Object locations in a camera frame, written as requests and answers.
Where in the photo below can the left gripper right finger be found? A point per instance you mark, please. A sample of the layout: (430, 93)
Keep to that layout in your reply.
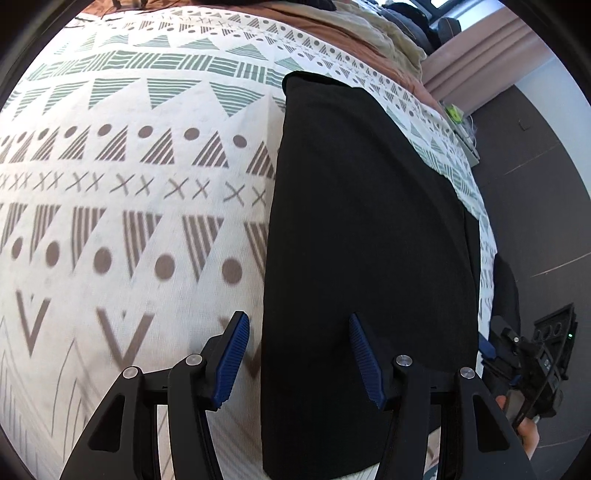
(476, 439)

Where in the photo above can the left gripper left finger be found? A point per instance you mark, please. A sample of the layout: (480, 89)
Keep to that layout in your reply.
(120, 439)

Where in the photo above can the black button shirt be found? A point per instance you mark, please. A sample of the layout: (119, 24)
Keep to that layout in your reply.
(360, 227)

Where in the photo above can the person right hand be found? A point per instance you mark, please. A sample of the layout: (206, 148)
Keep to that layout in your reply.
(527, 430)

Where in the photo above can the white bedside cabinet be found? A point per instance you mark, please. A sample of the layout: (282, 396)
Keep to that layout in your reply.
(465, 129)

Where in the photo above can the patterned white bedspread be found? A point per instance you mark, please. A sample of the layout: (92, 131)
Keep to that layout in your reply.
(138, 154)

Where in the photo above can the pink curtain right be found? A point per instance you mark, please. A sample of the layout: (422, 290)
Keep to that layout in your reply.
(483, 61)

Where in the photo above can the beige rumpled duvet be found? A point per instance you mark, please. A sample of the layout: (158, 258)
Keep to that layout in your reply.
(370, 38)

